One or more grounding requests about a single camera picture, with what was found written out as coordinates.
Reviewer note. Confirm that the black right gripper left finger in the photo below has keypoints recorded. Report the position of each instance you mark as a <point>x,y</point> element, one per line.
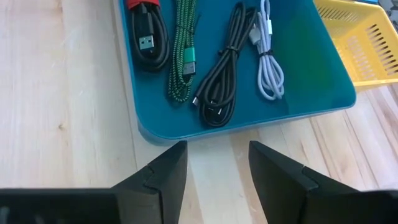
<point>161,186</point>

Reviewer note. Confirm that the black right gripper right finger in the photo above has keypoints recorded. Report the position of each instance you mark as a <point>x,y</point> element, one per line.
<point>276,186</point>

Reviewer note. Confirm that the large teal plastic bin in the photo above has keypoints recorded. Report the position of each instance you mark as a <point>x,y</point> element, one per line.
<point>311,68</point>

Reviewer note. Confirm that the small yellow plastic bin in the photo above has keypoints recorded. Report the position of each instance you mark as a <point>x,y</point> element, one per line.
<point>351,37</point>

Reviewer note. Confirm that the small blue plastic bin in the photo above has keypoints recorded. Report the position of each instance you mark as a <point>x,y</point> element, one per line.
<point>367,1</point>

